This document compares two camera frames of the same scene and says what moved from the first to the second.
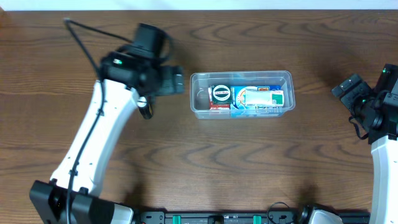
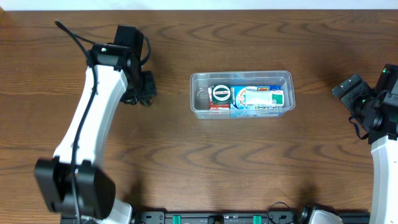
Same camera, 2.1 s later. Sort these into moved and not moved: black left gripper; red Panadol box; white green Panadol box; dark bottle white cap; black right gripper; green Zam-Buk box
Moved: black left gripper; dark bottle white cap
Not moved: white green Panadol box; red Panadol box; black right gripper; green Zam-Buk box
